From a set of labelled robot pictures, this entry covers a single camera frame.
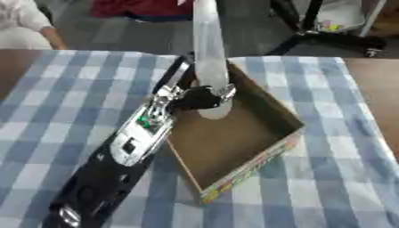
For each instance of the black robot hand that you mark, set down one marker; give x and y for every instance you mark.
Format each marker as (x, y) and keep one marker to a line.
(196, 98)

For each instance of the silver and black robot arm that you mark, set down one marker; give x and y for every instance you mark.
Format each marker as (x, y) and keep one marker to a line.
(136, 130)

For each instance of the cardboard box with brown inside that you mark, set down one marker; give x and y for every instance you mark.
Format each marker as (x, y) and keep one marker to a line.
(234, 139)

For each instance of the red bag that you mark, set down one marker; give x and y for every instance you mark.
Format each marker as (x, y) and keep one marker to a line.
(140, 9)

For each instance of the black tripod stand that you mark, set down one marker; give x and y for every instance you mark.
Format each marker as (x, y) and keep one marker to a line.
(322, 32)

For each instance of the white container with colourful items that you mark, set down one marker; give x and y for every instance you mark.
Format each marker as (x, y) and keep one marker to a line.
(340, 14)

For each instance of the person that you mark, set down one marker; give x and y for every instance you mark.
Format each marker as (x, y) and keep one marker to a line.
(23, 26)

